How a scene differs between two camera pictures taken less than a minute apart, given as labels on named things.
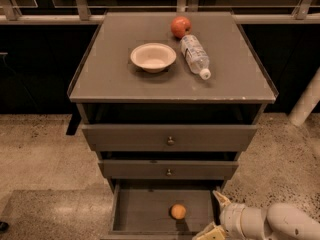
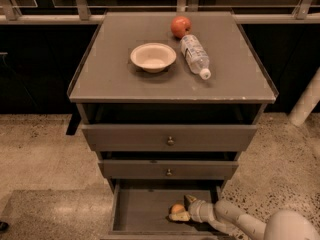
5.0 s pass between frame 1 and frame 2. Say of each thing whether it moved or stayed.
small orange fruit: stayed
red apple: stayed
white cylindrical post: stayed
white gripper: moved
